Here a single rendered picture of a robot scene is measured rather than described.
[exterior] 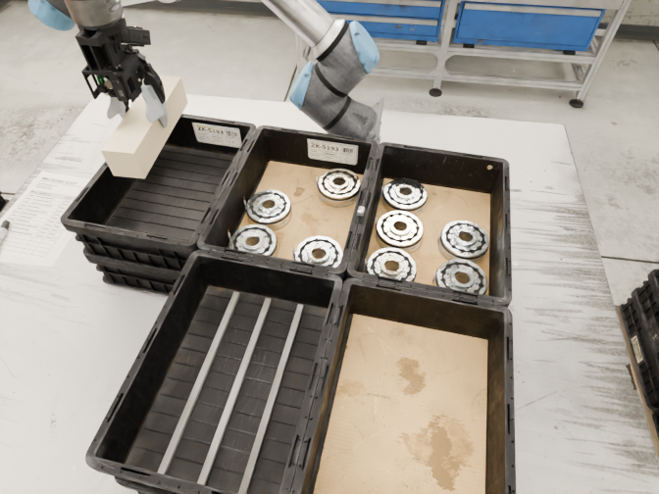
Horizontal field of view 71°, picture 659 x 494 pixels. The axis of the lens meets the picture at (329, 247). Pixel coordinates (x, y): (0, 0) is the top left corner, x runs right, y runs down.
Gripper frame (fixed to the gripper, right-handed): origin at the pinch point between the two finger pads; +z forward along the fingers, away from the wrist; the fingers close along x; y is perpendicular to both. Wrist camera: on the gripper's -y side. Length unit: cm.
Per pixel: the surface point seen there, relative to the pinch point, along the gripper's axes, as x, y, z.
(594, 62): 155, -185, 83
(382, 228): 48, 2, 23
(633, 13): 202, -272, 94
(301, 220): 28.9, -0.6, 26.0
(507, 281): 71, 18, 16
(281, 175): 21.2, -14.6, 26.1
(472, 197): 68, -13, 26
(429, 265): 58, 8, 26
